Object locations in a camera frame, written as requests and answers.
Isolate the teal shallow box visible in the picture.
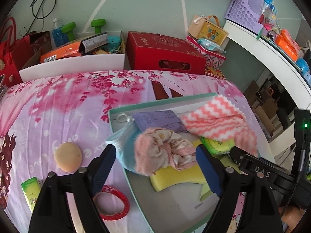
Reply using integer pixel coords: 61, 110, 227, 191
108, 93, 276, 233

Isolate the red felt handbag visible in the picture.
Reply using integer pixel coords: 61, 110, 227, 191
0, 17, 23, 86

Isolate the red paper bag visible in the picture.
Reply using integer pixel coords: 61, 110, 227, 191
11, 31, 52, 71

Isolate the pink white zigzag towel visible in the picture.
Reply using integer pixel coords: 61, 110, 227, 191
181, 96, 258, 157

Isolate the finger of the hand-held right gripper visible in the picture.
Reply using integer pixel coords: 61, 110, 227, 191
228, 146, 251, 173

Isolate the light blue face mask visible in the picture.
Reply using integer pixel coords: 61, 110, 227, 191
105, 114, 146, 173

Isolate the red gift box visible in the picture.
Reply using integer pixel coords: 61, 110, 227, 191
127, 31, 207, 74

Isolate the blue water bottle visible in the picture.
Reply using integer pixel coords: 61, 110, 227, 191
51, 18, 69, 48

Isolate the yellow carton with handle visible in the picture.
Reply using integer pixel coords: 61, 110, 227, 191
188, 15, 229, 45

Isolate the white storage bin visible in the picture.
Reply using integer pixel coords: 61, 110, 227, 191
19, 30, 125, 82

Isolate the teal cup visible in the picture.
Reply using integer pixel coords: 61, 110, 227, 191
107, 36, 122, 52

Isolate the green dumbbell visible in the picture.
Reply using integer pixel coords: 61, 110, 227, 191
61, 22, 77, 42
91, 19, 107, 34

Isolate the pink floral cloth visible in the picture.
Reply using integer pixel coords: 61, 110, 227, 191
134, 127, 197, 176

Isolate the light blue wipes pack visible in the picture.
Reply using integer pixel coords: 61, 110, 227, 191
197, 37, 225, 51

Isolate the orange packet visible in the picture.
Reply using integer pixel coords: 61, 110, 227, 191
274, 29, 300, 61

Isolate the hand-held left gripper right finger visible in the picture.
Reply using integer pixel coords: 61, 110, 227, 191
196, 144, 283, 233

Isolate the red tape roll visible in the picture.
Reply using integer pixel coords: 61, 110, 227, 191
93, 185, 130, 220

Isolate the person's right forearm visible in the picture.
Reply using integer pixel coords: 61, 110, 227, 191
279, 206, 311, 233

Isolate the purple file rack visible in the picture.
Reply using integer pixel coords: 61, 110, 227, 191
224, 0, 266, 32

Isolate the cartoon printed bedsheet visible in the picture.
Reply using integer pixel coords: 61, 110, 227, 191
0, 69, 275, 233

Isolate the cardboard box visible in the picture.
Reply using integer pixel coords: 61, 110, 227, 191
254, 98, 276, 140

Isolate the white shelf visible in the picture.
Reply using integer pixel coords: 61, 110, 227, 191
222, 19, 311, 93

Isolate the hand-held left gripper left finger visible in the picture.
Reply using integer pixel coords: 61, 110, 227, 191
29, 144, 117, 233

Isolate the purple packet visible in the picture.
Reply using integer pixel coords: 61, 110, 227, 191
132, 110, 185, 133

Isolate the blue round container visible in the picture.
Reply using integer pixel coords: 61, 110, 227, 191
296, 58, 311, 74

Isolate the light green sponge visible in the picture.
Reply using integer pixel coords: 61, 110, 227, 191
200, 183, 213, 201

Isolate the beige round puff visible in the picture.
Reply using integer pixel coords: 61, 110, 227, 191
53, 142, 82, 173

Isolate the orange box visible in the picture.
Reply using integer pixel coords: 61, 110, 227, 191
40, 41, 82, 63

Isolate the green tissue packet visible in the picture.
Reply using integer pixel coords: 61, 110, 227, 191
200, 137, 235, 157
21, 177, 43, 214

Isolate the red white zigzag box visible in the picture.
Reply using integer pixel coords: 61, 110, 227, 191
186, 35, 227, 70

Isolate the yellow sponge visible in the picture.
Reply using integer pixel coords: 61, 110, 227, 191
149, 161, 207, 192

